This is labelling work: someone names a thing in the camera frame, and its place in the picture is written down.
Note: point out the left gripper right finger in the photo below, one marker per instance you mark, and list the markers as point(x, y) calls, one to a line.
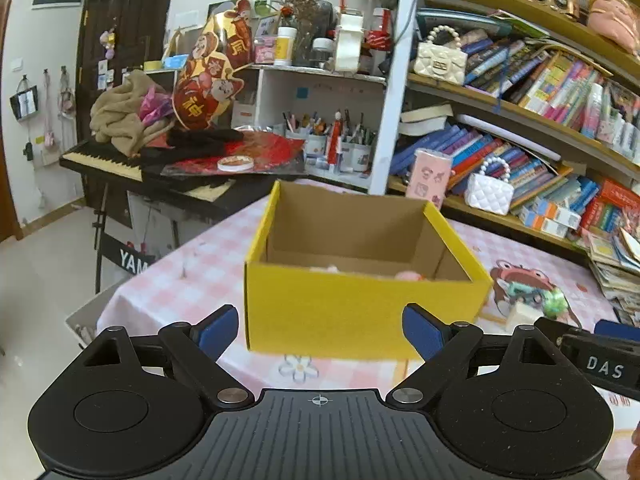
point(446, 350)

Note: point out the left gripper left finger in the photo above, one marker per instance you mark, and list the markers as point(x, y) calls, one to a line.
point(193, 351)

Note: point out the green frog toy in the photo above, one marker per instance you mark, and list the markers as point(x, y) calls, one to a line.
point(554, 303)

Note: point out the pink plush duck toy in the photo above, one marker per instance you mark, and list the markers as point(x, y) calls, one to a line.
point(409, 276)

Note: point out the white power adapter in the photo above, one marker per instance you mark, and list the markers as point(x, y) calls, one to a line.
point(522, 314)

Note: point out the person right hand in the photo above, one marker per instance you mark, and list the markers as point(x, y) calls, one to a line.
point(633, 464)

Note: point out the pink checkered tablecloth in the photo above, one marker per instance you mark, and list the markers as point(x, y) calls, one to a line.
point(208, 272)

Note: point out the stack of magazines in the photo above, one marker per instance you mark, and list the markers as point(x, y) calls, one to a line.
point(614, 262)

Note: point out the yellow cardboard box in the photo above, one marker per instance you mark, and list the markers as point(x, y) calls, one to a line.
point(355, 314)

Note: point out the black keyboard piano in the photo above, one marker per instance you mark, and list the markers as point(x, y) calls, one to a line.
point(212, 197)

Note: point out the white quilted pearl handbag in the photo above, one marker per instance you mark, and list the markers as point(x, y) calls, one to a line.
point(487, 193)

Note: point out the orange white medicine box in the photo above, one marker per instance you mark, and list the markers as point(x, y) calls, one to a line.
point(559, 214)

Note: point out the pink sticker cylinder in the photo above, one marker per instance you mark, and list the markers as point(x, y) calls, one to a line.
point(429, 176)

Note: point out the white tape roll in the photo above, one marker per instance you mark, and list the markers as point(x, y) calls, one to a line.
point(235, 163)

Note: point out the beige blanket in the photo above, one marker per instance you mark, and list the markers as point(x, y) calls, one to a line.
point(115, 116)

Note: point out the white cubby shelf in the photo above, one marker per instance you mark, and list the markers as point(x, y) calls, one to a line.
point(336, 117)

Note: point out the wooden bookshelf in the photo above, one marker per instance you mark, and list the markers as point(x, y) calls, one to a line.
point(529, 126)

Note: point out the cream quilted handbag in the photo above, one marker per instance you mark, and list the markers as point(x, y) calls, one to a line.
point(440, 62)

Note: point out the red fortune god decoration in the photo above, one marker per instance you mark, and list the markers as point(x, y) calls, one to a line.
point(209, 80)

